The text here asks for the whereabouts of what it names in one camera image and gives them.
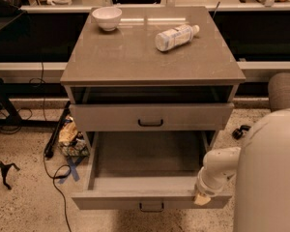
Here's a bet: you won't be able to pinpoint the black table leg frame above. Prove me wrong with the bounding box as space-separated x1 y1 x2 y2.
0 74 61 130

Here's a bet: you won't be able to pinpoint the blue tape cross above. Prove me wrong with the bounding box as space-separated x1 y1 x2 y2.
58 156 84 184

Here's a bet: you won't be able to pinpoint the white ceramic bowl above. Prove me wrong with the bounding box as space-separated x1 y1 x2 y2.
92 7 122 31

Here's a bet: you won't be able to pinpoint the white plastic bottle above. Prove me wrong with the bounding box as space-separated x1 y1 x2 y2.
155 24 200 52

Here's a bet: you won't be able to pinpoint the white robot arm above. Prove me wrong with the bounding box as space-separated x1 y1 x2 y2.
194 108 290 232

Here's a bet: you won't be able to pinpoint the black power strip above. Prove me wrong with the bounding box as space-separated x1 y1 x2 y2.
43 101 71 159

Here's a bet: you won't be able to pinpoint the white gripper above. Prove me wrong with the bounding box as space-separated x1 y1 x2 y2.
194 166 231 206

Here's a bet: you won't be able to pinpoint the snack bags on floor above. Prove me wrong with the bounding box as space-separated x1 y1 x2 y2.
58 115 90 157

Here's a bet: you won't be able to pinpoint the grey drawer cabinet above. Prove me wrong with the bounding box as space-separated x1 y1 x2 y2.
61 7 246 149

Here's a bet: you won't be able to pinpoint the grey drawer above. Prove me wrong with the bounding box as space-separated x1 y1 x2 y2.
70 103 234 131
71 130 233 214

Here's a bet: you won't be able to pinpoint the grey office chair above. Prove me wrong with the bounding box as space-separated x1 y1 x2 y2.
231 72 290 141

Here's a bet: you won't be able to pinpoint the black floor cable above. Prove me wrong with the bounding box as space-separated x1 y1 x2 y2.
42 147 73 232

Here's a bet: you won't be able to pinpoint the grey top drawer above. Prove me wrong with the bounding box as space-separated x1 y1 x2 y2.
70 103 234 131

